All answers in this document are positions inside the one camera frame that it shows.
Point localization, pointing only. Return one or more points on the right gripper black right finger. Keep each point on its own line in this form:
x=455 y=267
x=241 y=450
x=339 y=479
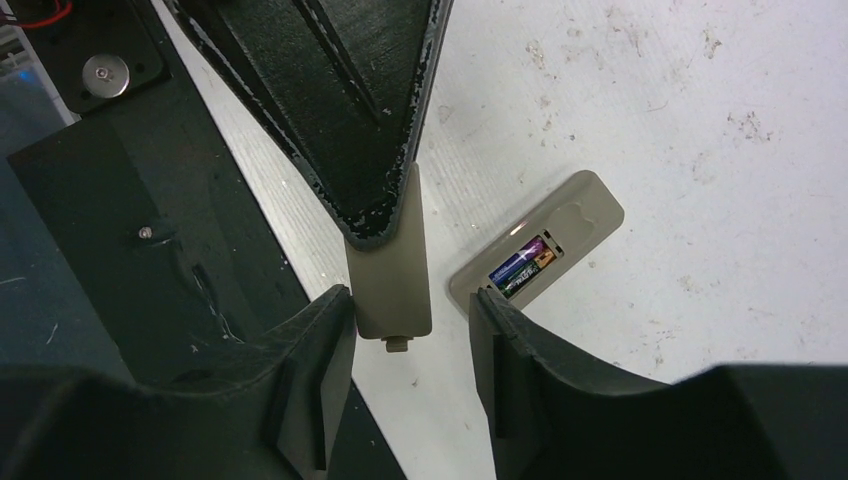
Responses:
x=557 y=412

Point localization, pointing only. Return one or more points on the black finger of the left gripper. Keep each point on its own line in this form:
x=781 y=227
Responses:
x=342 y=87

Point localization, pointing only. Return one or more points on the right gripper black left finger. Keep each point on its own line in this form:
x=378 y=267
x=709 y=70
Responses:
x=267 y=410

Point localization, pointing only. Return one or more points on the blue AAA battery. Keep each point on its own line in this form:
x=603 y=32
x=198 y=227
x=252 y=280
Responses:
x=526 y=253

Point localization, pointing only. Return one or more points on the beige battery cover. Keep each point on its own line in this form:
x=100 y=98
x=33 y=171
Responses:
x=390 y=285

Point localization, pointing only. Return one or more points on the beige remote control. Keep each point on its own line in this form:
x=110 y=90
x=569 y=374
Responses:
x=573 y=220

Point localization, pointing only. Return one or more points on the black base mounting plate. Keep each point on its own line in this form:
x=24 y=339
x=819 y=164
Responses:
x=150 y=212

